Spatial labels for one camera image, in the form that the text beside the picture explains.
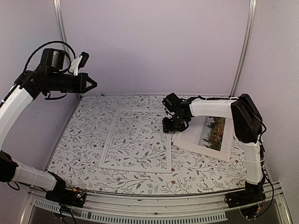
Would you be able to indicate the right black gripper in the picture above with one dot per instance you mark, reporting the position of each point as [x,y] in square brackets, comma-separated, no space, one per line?
[167,127]

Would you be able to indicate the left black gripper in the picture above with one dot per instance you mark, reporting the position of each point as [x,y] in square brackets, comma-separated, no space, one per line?
[79,88]

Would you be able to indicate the white mat board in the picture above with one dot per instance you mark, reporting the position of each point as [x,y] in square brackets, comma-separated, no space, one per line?
[189,139]

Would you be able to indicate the white picture frame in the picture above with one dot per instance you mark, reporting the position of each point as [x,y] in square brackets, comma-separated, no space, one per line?
[136,142]

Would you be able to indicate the landscape photo print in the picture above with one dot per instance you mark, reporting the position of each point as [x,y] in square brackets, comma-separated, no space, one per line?
[212,133]

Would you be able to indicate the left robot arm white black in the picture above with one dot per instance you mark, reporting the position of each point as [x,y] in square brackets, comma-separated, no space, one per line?
[26,89]

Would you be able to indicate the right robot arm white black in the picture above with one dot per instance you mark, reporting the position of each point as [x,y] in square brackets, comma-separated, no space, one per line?
[248,128]

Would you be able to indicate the floral patterned table mat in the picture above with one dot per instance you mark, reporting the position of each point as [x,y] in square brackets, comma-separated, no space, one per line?
[76,158]

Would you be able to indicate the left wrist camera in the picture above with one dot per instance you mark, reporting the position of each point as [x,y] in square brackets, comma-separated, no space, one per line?
[78,62]

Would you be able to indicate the left aluminium corner post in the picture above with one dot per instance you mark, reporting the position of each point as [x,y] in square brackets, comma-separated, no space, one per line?
[59,19]

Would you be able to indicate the aluminium corner post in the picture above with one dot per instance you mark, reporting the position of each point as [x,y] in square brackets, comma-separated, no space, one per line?
[59,19]
[245,45]

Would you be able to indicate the front aluminium rail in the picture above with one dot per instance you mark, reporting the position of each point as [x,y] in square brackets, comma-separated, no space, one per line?
[108,208]

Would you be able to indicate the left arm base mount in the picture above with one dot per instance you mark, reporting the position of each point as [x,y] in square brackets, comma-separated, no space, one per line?
[73,197]

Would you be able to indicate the right aluminium corner post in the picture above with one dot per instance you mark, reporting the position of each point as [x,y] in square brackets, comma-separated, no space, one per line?
[245,45]

